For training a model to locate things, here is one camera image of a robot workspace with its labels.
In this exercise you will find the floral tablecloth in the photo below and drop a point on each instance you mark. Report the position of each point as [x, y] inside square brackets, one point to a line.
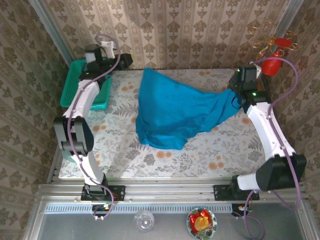
[112, 155]

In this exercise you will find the red foil candy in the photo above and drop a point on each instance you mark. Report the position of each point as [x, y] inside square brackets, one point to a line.
[203, 213]

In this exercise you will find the yellow wrapped candy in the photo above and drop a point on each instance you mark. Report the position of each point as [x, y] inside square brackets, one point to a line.
[201, 223]

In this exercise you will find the pale green round coaster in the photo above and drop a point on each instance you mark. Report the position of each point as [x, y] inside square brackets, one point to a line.
[65, 156]

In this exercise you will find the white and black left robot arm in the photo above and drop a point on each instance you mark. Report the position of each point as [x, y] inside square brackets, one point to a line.
[82, 100]

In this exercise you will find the red and gold ornament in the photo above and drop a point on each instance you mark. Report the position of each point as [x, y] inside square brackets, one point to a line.
[265, 41]

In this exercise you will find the aluminium corner post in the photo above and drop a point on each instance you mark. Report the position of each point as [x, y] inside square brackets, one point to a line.
[50, 30]
[291, 15]

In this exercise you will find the red goblet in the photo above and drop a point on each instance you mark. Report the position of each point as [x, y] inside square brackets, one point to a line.
[271, 66]

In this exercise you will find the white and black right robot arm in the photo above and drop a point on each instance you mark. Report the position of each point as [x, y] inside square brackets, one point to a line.
[265, 130]

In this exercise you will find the clear glass cup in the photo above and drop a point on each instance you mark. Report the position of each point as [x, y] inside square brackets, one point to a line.
[143, 221]

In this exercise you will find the leaf patterned bowl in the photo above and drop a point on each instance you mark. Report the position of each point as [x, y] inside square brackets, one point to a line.
[213, 225]

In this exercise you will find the aluminium front rail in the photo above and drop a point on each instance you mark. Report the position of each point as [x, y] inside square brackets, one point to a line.
[170, 190]

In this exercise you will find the black controller board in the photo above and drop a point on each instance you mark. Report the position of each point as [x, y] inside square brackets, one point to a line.
[236, 208]
[100, 208]

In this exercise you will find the blue t-shirt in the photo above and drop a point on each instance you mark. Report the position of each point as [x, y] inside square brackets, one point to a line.
[175, 107]

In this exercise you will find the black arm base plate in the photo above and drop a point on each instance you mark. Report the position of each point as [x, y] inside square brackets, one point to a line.
[220, 193]
[117, 193]

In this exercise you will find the teal plastic basket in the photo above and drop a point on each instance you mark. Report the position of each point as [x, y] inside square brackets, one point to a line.
[70, 92]

